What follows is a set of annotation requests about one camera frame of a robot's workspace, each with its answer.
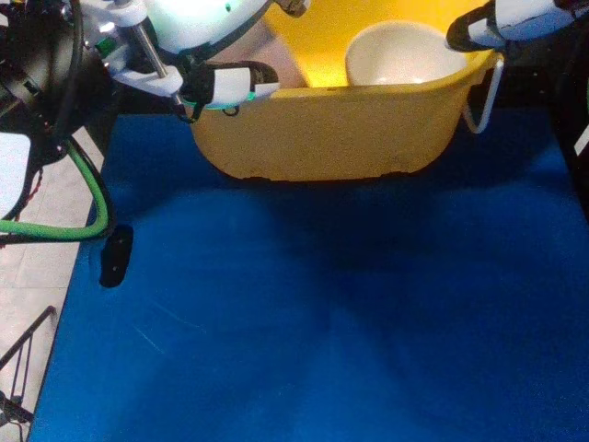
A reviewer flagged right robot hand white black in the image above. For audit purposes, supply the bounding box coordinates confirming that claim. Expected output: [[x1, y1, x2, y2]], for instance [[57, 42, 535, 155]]
[[444, 0, 589, 52]]

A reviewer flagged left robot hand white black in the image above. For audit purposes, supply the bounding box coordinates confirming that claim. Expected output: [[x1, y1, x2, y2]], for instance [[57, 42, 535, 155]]
[[144, 0, 310, 110]]

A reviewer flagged large pink bowl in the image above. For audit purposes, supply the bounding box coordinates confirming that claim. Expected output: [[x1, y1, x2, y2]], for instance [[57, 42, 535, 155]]
[[229, 17, 310, 88]]

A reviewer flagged small grey bowl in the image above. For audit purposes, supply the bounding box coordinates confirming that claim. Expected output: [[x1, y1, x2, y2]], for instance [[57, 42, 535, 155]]
[[344, 22, 471, 87]]

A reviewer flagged yellow plastic tub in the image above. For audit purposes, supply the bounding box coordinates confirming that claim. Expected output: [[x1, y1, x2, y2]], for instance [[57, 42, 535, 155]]
[[191, 0, 503, 183]]

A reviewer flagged white black strip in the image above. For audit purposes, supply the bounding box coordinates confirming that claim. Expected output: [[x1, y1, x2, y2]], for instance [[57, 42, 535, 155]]
[[572, 123, 589, 160]]

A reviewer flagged black clamp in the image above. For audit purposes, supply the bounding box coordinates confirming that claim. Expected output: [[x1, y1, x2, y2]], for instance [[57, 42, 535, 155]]
[[98, 224, 134, 289]]

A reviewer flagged blue table mat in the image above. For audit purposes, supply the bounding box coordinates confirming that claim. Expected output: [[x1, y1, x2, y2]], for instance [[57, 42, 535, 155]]
[[27, 110, 589, 442]]

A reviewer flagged black metal stand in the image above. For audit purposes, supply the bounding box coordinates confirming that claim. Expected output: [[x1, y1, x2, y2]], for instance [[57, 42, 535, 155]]
[[0, 306, 57, 427]]

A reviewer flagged green cable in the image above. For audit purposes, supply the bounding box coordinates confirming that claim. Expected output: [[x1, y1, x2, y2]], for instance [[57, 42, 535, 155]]
[[0, 137, 116, 243]]

